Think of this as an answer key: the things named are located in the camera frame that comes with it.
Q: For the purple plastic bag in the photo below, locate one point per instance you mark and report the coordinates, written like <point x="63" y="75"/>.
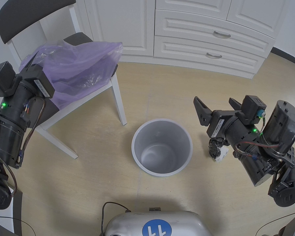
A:
<point x="78" y="65"/>

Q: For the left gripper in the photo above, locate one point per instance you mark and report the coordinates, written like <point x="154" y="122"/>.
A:
<point x="17" y="103"/>

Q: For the white wardrobe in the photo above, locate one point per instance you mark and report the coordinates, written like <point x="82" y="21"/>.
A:
<point x="186" y="21"/>

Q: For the crumpled black plastic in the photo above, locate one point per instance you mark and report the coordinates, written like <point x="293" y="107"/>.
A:
<point x="214" y="147"/>

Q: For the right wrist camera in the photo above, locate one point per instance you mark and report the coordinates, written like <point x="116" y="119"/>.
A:
<point x="252" y="107"/>

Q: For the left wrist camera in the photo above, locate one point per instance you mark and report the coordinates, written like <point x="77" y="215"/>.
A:
<point x="3" y="75"/>

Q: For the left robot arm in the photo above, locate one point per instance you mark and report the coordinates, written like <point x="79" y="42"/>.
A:
<point x="7" y="144"/>

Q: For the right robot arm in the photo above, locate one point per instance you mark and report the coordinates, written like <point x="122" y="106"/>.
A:
<point x="282" y="124"/>

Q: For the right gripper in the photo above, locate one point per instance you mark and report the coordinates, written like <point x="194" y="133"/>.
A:
<point x="233" y="131"/>

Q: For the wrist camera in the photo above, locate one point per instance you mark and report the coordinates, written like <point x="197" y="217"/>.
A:
<point x="252" y="107"/>
<point x="3" y="75"/>

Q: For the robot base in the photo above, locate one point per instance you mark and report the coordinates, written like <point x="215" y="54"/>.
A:
<point x="132" y="224"/>

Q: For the white trash bin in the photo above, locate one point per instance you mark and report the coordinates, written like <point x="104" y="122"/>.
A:
<point x="162" y="156"/>

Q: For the white chair dark grey seat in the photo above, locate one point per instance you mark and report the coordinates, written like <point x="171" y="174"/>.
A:
<point x="27" y="11"/>

